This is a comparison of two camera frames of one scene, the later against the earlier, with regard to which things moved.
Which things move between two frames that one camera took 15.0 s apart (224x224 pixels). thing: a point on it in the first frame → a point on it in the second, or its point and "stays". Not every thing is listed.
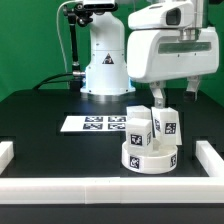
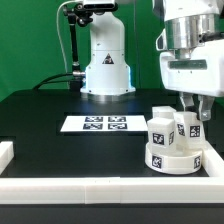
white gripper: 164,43 → 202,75
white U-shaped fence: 116,190 stays
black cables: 54,81 stays
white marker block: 166,128 → 189,131
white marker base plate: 95,124 stays
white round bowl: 149,160 → 173,160
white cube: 139,134 → 161,133
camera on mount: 100,5 stays
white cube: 138,116 → 163,112
